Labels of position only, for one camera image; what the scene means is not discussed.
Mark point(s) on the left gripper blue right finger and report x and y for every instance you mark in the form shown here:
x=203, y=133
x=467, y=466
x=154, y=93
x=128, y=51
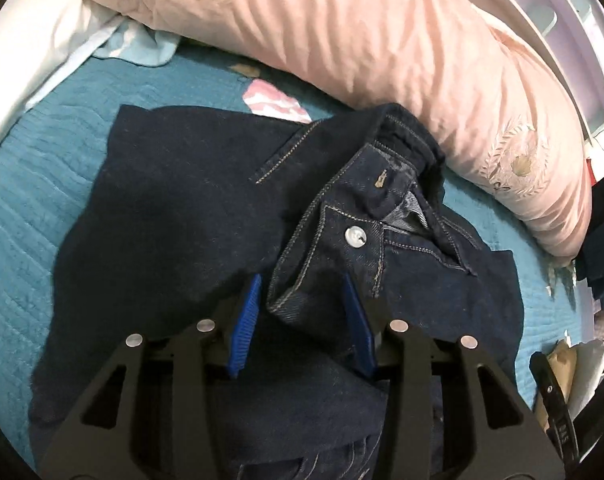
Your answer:
x=490, y=433

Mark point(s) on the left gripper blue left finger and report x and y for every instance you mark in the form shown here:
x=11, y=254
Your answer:
x=97, y=439

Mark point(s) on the dark denim jacket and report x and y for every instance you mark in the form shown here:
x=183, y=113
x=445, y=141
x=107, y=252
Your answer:
x=190, y=202

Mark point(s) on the folded tan garment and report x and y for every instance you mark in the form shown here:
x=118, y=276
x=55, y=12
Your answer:
x=563, y=363

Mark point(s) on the teal quilted mattress cover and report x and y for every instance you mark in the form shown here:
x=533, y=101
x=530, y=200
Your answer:
x=52, y=154

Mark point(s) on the pink duvet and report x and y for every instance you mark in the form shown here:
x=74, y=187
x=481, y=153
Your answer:
x=502, y=117

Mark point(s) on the white pillow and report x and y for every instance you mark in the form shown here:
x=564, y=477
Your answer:
x=41, y=43

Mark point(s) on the lilac wall shelf unit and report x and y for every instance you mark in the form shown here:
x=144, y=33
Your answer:
x=574, y=30

